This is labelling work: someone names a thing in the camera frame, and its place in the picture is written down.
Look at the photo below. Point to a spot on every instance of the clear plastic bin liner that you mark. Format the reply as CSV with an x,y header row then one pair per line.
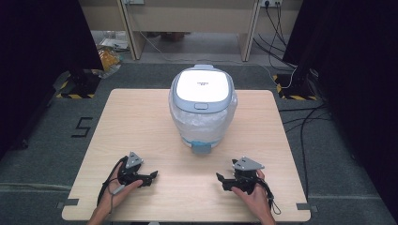
x,y
200,125

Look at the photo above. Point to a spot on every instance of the person's left hand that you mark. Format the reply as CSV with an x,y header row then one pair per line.
x,y
117,195

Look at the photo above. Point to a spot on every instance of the black curtain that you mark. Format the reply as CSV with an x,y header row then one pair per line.
x,y
37,62
353,78

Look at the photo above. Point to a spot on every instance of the white and blue rice cooker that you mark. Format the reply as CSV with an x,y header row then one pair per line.
x,y
202,85

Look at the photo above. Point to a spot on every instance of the plastic bag with yellow contents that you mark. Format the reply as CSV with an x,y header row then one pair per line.
x,y
108,59

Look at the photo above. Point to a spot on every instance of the white wall socket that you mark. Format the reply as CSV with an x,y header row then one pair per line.
x,y
270,2
134,1

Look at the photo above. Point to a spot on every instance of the black stand base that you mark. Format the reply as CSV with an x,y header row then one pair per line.
x,y
294,86
82,82

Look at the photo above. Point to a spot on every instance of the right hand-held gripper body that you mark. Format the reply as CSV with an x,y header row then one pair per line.
x,y
245,175

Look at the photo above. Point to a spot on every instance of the person's right hand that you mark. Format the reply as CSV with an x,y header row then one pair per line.
x,y
255,200

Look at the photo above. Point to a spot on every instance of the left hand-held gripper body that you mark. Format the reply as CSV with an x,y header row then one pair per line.
x,y
133,170

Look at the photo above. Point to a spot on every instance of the grey tape strip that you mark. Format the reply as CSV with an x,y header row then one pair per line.
x,y
306,206
69,202

